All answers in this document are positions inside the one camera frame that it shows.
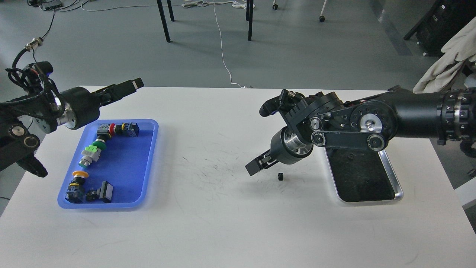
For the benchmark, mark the black table leg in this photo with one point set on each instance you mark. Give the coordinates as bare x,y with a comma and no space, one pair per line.
249,6
163,20

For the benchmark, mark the blue plastic tray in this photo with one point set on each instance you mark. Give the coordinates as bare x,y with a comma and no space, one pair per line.
125,164

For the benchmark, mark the black table leg right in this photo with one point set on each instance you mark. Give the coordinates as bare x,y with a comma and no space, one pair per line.
249,6

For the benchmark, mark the black cabinet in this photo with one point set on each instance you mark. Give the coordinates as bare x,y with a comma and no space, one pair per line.
442,22

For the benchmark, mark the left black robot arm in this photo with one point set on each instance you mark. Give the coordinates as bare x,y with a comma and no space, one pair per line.
48,108

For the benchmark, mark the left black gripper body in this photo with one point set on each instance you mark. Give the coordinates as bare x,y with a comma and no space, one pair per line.
82,108

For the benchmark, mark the black square push button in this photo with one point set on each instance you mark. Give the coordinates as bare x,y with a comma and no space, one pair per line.
104,193

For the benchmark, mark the beige cloth on chair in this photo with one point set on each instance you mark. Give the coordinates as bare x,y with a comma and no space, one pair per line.
458,50

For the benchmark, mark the red emergency stop button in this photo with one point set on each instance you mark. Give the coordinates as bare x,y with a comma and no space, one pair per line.
107,131

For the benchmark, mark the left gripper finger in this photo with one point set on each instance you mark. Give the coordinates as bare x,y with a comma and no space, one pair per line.
120,90
105,99

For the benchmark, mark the silver metal tray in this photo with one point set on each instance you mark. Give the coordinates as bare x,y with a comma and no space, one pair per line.
368,179

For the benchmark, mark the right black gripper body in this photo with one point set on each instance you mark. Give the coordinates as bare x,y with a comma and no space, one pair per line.
286,147

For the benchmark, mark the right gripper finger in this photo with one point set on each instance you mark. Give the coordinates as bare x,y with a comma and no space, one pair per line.
257,164
265,156

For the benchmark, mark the yellow push button switch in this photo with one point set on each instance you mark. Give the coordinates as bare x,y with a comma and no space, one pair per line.
75,192

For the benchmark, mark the black table leg left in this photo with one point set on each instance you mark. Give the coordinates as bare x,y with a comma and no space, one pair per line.
163,20

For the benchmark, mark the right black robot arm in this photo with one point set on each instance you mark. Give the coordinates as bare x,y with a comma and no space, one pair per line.
323,120

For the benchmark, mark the green push button switch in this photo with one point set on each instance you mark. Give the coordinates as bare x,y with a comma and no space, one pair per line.
92,153

